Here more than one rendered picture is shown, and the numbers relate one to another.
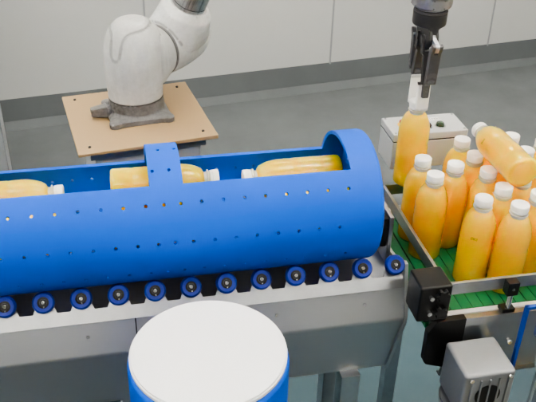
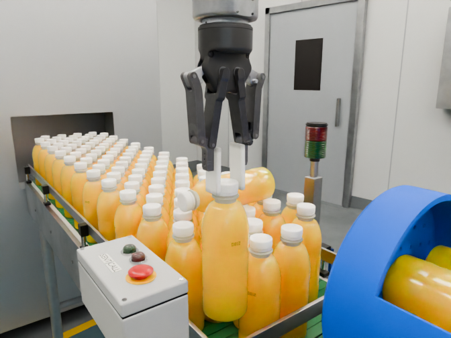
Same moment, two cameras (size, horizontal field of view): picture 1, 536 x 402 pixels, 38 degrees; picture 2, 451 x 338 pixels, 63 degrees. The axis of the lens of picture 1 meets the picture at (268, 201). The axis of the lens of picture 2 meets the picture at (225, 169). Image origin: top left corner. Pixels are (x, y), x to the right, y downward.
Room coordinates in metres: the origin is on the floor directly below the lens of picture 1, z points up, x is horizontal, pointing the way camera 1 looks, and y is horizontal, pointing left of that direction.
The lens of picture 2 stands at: (1.87, 0.14, 1.38)
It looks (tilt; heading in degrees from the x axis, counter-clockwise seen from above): 13 degrees down; 245
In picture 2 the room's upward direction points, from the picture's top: straight up
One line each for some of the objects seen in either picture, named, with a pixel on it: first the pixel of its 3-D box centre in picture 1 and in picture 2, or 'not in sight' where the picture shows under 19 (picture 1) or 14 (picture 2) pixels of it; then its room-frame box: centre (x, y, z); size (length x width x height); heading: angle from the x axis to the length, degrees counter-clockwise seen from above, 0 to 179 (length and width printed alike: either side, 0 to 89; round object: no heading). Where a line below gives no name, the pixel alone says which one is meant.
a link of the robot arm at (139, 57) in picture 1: (135, 56); not in sight; (2.00, 0.38, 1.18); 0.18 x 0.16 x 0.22; 152
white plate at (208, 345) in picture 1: (208, 352); not in sight; (1.00, 0.10, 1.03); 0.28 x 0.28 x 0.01
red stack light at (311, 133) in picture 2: not in sight; (316, 133); (1.19, -0.71, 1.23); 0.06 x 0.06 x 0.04
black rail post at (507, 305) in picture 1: (509, 295); (323, 259); (1.29, -0.52, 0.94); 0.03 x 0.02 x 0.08; 102
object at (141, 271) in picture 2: not in sight; (140, 272); (1.78, -0.35, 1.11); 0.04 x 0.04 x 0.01
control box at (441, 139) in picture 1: (422, 139); (129, 291); (1.79, -0.40, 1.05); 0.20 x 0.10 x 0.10; 102
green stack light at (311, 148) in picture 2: not in sight; (315, 148); (1.19, -0.71, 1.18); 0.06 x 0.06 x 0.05
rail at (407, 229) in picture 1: (411, 234); (310, 311); (1.48, -0.34, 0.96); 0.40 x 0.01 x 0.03; 12
